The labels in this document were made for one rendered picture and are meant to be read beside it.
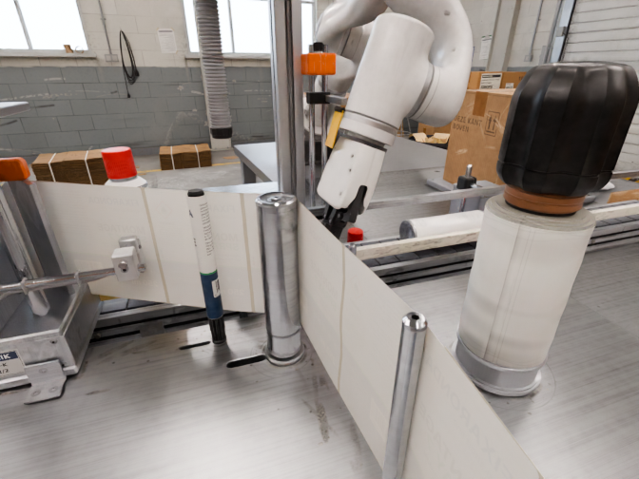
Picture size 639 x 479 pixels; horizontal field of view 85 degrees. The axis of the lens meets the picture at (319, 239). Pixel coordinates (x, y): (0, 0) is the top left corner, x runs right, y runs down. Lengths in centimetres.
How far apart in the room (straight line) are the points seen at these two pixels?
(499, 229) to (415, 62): 28
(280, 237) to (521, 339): 24
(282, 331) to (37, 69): 585
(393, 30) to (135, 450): 53
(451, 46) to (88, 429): 62
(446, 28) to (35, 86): 579
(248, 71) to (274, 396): 587
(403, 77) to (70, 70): 568
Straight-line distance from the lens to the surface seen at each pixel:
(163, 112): 599
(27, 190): 46
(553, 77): 31
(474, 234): 68
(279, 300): 36
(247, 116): 614
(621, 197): 129
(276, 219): 32
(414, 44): 53
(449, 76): 56
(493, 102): 104
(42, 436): 43
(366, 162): 50
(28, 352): 46
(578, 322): 57
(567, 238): 34
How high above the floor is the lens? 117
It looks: 26 degrees down
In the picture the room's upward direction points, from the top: straight up
